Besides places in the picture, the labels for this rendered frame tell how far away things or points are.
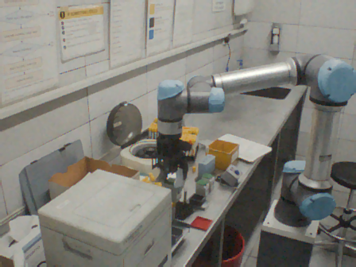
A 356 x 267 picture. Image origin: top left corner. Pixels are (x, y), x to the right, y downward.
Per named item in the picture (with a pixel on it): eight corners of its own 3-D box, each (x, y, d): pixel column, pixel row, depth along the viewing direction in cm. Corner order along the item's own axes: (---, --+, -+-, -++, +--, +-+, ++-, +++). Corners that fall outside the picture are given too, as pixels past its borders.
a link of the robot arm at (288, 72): (322, 45, 126) (182, 70, 125) (337, 51, 115) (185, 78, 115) (323, 77, 130) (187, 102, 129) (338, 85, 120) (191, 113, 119)
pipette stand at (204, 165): (207, 184, 172) (208, 164, 168) (194, 180, 176) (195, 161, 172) (217, 176, 180) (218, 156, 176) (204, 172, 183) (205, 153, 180)
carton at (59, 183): (107, 233, 138) (105, 198, 132) (50, 211, 150) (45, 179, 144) (142, 201, 158) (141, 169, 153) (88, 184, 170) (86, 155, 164)
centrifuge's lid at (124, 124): (110, 107, 170) (97, 106, 175) (117, 158, 178) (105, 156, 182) (141, 96, 186) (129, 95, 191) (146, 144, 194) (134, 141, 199)
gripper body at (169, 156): (151, 171, 115) (150, 135, 111) (164, 160, 122) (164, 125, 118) (172, 177, 112) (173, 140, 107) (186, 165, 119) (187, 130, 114)
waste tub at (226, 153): (228, 172, 183) (230, 153, 180) (203, 165, 189) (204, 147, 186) (238, 161, 194) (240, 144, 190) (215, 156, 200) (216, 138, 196)
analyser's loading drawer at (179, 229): (163, 266, 119) (163, 254, 117) (145, 260, 122) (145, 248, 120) (190, 232, 136) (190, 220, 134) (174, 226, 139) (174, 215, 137)
